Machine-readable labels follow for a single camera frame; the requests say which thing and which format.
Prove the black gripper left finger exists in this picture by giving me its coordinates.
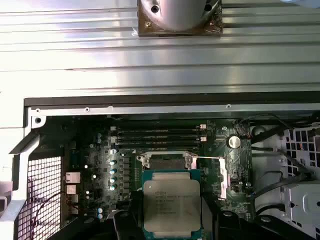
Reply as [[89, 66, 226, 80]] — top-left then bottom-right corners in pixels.
[[72, 190, 145, 240]]

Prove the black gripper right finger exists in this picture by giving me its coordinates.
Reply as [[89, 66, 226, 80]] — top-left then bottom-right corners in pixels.
[[200, 196, 310, 240]]

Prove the silver CPU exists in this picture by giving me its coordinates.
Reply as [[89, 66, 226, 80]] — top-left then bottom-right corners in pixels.
[[141, 169, 203, 240]]

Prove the CPU socket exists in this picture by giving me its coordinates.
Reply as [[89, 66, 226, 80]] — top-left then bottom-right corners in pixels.
[[141, 151, 198, 176]]

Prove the RAM slot with black latches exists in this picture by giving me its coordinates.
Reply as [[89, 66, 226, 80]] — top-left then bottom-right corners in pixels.
[[111, 129, 201, 138], [111, 141, 201, 150]]

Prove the RAM slot with white latches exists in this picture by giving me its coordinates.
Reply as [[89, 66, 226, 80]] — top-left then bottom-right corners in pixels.
[[111, 124, 208, 131], [111, 136, 208, 144]]

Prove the green motherboard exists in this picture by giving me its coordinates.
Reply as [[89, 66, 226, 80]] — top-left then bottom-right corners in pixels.
[[63, 116, 253, 226]]

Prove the round coin battery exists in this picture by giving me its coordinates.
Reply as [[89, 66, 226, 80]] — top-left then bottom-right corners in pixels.
[[226, 134, 242, 150]]

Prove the black open PC case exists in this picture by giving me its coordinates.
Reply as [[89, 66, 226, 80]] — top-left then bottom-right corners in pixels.
[[8, 93, 320, 240]]

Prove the silver drive bay bracket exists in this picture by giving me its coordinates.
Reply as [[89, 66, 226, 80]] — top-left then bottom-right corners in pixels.
[[279, 178, 320, 227]]

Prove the square brown base plate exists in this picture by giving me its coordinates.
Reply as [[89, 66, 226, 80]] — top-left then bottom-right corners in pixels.
[[137, 0, 224, 39]]

